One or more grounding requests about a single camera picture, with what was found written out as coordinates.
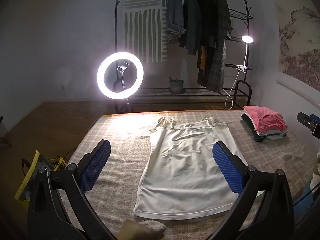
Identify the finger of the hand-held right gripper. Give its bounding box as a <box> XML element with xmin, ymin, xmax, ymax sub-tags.
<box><xmin>297</xmin><ymin>111</ymin><xmax>320</xmax><ymax>139</ymax></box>

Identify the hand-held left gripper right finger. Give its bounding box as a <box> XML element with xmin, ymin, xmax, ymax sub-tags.
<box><xmin>200</xmin><ymin>141</ymin><xmax>295</xmax><ymax>240</ymax></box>

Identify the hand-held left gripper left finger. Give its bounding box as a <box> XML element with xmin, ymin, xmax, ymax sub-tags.
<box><xmin>27</xmin><ymin>139</ymin><xmax>118</xmax><ymax>240</ymax></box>

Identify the white camisole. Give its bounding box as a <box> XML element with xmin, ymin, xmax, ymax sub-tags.
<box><xmin>132</xmin><ymin>116</ymin><xmax>249</xmax><ymax>221</ymax></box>

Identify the black metal clothes rack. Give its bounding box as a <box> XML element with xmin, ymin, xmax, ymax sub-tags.
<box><xmin>114</xmin><ymin>0</ymin><xmax>253</xmax><ymax>113</ymax></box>

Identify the grey folded garment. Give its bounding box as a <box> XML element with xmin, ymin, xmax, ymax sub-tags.
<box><xmin>255</xmin><ymin>129</ymin><xmax>287</xmax><ymax>141</ymax></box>

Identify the checked bed blanket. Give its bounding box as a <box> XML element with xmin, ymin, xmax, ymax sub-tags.
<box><xmin>66</xmin><ymin>110</ymin><xmax>317</xmax><ymax>240</ymax></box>

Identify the pink folded garment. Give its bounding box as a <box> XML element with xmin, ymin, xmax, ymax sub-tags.
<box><xmin>243</xmin><ymin>105</ymin><xmax>288</xmax><ymax>134</ymax></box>

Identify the dark green folded garment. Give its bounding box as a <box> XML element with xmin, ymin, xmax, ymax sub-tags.
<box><xmin>241</xmin><ymin>114</ymin><xmax>264</xmax><ymax>143</ymax></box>

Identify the yellow bag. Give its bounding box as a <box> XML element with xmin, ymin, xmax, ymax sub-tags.
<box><xmin>14</xmin><ymin>150</ymin><xmax>67</xmax><ymax>208</ymax></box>

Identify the beige fluffy cloth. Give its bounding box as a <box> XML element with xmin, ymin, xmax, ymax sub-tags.
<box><xmin>119</xmin><ymin>219</ymin><xmax>167</xmax><ymax>240</ymax></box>

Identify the phone holder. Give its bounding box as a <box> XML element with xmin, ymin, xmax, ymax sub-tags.
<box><xmin>117</xmin><ymin>64</ymin><xmax>128</xmax><ymax>90</ymax></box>

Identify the small grey plant pot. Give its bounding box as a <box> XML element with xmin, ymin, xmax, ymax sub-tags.
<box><xmin>167</xmin><ymin>77</ymin><xmax>185</xmax><ymax>95</ymax></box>

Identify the white clip lamp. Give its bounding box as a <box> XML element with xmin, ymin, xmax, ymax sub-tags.
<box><xmin>225</xmin><ymin>35</ymin><xmax>254</xmax><ymax>72</ymax></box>

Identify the plaid coat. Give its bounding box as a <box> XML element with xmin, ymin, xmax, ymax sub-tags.
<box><xmin>197</xmin><ymin>0</ymin><xmax>233</xmax><ymax>92</ymax></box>

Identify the yellow brown garment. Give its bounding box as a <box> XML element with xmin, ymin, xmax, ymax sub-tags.
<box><xmin>196</xmin><ymin>45</ymin><xmax>208</xmax><ymax>71</ymax></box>

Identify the dark teal jacket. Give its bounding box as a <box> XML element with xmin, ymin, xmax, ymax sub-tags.
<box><xmin>179</xmin><ymin>0</ymin><xmax>203</xmax><ymax>56</ymax></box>

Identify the black coat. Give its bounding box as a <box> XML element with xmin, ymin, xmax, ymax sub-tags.
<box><xmin>194</xmin><ymin>0</ymin><xmax>217</xmax><ymax>49</ymax></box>

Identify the grey denim jacket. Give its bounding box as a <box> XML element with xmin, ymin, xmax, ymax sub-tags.
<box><xmin>166</xmin><ymin>0</ymin><xmax>187</xmax><ymax>44</ymax></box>

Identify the white floor cable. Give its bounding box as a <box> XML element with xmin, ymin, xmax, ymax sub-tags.
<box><xmin>65</xmin><ymin>104</ymin><xmax>93</xmax><ymax>120</ymax></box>

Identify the ring light stand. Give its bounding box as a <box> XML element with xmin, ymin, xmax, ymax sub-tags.
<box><xmin>113</xmin><ymin>79</ymin><xmax>133</xmax><ymax>113</ymax></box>

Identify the landscape wall mural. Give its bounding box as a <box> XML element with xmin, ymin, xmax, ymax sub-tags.
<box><xmin>277</xmin><ymin>5</ymin><xmax>320</xmax><ymax>87</ymax></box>

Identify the white lamp cable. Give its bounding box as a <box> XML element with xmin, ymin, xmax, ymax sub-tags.
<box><xmin>224</xmin><ymin>69</ymin><xmax>241</xmax><ymax>110</ymax></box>

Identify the striped wall hanging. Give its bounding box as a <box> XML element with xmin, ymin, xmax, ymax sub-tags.
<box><xmin>122</xmin><ymin>0</ymin><xmax>168</xmax><ymax>63</ymax></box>

